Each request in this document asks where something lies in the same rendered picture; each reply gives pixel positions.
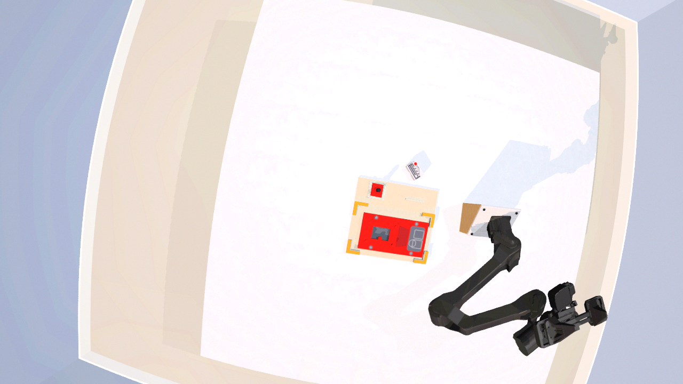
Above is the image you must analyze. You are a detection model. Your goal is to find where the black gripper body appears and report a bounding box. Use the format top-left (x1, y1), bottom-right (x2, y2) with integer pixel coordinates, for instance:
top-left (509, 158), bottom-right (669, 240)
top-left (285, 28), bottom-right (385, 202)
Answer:
top-left (533, 295), bottom-right (606, 349)

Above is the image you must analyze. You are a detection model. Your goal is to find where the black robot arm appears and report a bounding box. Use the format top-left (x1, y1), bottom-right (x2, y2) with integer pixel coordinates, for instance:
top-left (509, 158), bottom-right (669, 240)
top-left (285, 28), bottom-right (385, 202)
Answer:
top-left (428, 215), bottom-right (577, 356)

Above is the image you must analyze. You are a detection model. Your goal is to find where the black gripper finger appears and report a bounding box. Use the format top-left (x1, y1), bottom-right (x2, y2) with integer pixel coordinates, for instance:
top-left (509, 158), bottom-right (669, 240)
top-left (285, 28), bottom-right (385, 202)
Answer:
top-left (588, 298), bottom-right (608, 326)
top-left (544, 316), bottom-right (576, 346)

